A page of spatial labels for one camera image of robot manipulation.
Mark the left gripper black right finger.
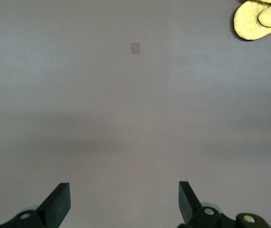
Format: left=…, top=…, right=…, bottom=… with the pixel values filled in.
left=177, top=180, right=271, bottom=228

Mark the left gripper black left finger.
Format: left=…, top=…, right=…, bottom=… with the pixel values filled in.
left=0, top=182, right=71, bottom=228

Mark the small square tape patch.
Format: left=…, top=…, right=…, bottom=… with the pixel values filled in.
left=130, top=42, right=141, bottom=55

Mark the yellow quilted oven mitt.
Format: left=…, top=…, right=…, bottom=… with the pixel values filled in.
left=232, top=0, right=271, bottom=41

